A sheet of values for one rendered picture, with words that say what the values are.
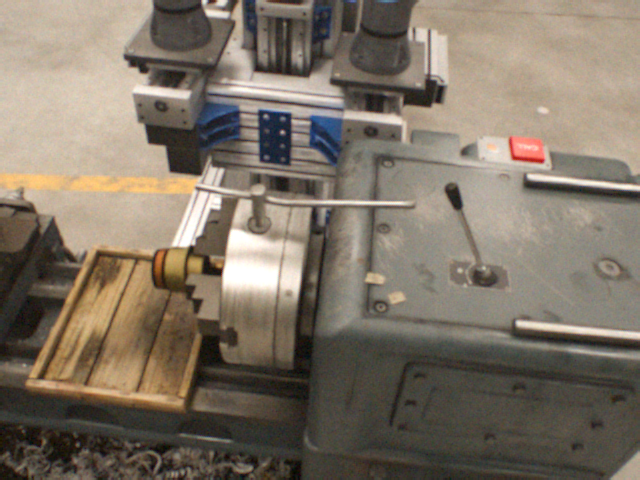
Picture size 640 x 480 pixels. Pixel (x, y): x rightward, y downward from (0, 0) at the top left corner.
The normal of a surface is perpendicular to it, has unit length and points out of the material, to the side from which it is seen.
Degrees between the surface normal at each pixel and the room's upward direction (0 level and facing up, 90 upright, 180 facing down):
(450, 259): 0
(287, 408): 0
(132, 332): 0
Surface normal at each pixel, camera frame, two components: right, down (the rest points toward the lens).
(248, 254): 0.01, -0.27
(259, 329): -0.07, 0.45
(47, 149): 0.06, -0.68
